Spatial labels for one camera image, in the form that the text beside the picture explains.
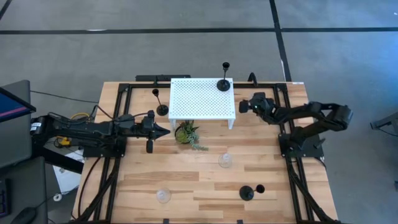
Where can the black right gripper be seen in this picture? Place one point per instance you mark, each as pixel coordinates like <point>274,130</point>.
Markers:
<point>262,105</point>

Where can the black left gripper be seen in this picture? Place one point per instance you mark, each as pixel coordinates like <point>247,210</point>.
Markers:
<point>148,130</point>

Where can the tallest black candlestick holder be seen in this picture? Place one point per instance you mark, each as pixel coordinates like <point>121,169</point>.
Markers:
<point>162,109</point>

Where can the shortest black candlestick holder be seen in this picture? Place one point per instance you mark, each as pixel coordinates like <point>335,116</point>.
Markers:
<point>223,85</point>

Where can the clear glass candle holder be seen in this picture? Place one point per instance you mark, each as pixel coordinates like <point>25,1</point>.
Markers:
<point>225,160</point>
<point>163,196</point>

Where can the medium black candlestick holder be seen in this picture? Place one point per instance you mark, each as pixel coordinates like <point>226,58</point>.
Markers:
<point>246,193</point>

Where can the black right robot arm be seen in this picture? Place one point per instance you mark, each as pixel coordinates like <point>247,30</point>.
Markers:
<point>311,112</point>

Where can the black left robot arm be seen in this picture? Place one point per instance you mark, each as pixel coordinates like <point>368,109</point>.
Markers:
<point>93,132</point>

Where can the succulent plant in black pot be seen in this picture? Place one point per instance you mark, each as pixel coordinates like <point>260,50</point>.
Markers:
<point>185,133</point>

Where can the black rear table clamp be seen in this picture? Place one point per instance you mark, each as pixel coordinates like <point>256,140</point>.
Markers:
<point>252,79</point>

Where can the white perforated metal shelf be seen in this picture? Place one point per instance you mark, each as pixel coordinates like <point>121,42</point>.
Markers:
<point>196,99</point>

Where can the black bar behind table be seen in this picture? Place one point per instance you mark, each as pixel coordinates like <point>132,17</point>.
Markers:
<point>163,77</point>

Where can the yellow clamp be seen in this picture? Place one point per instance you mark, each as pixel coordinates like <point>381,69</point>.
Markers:
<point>63,141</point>

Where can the black support beam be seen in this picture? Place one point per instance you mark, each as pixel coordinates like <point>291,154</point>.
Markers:
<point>62,161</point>

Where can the white paper sheet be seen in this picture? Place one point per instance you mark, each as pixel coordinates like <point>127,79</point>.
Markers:
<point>66,179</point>

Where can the white tape roll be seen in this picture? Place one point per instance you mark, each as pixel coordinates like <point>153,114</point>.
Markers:
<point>54,197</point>

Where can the grey desk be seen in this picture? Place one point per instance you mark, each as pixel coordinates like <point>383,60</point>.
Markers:
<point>18,146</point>

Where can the monitor with blue screen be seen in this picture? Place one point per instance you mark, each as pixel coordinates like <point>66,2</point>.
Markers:
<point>12,107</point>

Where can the black computer mouse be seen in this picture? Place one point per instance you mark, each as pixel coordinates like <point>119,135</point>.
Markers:
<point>25,216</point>

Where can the black keyboard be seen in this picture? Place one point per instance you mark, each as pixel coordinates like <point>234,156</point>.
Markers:
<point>3,199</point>

